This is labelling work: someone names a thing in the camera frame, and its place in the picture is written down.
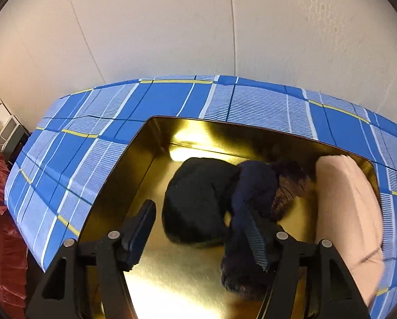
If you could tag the white bedside shelf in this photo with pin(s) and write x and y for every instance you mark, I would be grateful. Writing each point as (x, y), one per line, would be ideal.
(13, 135)

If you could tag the red satin pillow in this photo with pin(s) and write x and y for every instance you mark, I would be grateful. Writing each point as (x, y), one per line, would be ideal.
(13, 257)

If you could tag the navy lace underwear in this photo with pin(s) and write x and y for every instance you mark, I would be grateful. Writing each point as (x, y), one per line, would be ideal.
(263, 193)

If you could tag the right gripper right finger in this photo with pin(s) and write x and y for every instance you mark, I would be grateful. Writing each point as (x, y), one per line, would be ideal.
(261, 235)

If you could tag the blue plaid bed sheet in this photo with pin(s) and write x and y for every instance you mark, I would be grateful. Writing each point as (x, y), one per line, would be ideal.
(98, 154)

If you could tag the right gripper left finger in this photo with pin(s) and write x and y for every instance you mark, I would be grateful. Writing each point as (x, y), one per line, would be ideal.
(134, 235)

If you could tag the gold lined dark box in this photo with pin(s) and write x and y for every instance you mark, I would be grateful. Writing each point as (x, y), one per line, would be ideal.
(311, 280)

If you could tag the peach garment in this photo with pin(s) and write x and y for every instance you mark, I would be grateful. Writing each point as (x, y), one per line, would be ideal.
(349, 215)

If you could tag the black sock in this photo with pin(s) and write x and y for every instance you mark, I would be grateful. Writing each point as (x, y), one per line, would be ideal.
(196, 200)

